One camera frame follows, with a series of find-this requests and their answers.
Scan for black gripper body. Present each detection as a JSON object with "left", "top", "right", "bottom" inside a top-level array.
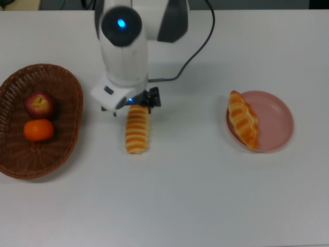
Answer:
[{"left": 125, "top": 89, "right": 151, "bottom": 108}]

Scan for striped toy bread roll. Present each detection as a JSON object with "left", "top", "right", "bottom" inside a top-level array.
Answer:
[{"left": 124, "top": 104, "right": 151, "bottom": 155}]

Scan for red toy apple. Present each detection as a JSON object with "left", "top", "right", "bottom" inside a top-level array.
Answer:
[{"left": 25, "top": 92, "right": 54, "bottom": 119}]

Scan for toy orange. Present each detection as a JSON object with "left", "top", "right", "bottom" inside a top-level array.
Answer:
[{"left": 23, "top": 118, "right": 54, "bottom": 142}]

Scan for braided toy bread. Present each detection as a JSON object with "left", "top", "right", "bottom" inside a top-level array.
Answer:
[{"left": 228, "top": 90, "right": 260, "bottom": 151}]

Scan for brown woven basket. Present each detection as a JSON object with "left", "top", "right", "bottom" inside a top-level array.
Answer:
[{"left": 0, "top": 63, "right": 84, "bottom": 180}]

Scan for pink plate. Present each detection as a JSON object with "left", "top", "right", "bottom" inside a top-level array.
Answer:
[{"left": 226, "top": 90, "right": 295, "bottom": 154}]

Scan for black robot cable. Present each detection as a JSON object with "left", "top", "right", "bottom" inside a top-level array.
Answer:
[{"left": 147, "top": 0, "right": 216, "bottom": 82}]

